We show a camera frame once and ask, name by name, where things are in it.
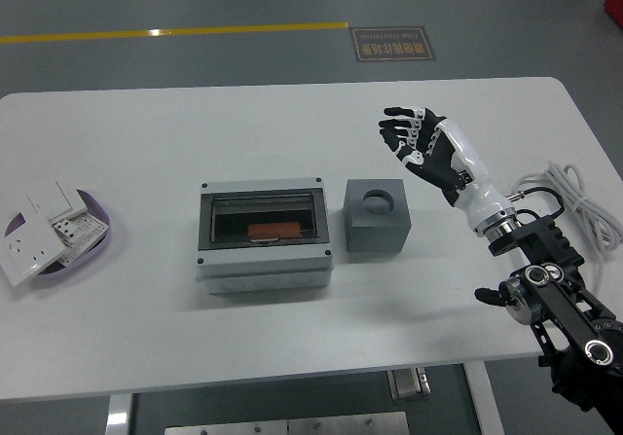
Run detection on grey metal base plate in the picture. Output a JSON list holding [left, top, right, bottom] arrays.
[[164, 411, 410, 435]]

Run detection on grey box with clear flap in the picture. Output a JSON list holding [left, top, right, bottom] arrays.
[[196, 176, 334, 295]]

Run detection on white wall socket plate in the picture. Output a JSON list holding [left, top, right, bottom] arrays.
[[0, 213, 72, 289]]

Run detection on grey cube with round hole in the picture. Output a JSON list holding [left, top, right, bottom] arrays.
[[344, 177, 414, 255]]

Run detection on yellow floor tape line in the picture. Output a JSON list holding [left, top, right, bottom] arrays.
[[0, 20, 349, 46]]

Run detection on brown floor sign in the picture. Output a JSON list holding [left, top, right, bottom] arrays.
[[350, 25, 437, 64]]

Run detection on white power cord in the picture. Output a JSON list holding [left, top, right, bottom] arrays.
[[509, 161, 623, 305]]

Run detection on purple tray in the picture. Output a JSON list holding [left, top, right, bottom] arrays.
[[4, 189, 112, 289]]

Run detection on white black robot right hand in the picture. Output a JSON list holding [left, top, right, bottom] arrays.
[[378, 106, 516, 235]]

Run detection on white wall switch plate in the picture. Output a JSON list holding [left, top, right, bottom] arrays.
[[26, 180, 89, 222]]

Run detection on orange cylinder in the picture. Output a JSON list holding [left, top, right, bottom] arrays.
[[246, 220, 302, 241]]

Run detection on grey metal bracket under table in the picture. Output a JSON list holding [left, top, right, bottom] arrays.
[[387, 366, 432, 402]]

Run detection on white socket module with holes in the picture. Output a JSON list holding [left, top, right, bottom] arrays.
[[48, 209, 109, 264]]

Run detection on white table leg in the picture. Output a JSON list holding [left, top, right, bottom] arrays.
[[461, 360, 506, 435], [104, 394, 133, 435]]

